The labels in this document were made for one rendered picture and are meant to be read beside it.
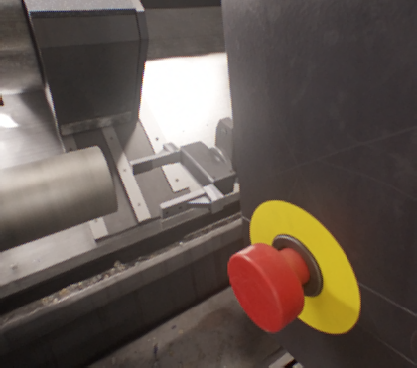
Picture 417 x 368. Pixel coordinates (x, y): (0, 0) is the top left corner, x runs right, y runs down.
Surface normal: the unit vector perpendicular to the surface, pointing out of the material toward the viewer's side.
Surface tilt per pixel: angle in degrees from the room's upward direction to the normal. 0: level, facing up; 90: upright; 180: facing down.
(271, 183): 90
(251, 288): 90
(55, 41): 89
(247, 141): 90
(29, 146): 45
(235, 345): 0
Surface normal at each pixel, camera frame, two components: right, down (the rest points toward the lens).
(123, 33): 0.51, 0.24
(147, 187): 0.29, -0.48
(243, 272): -0.83, 0.28
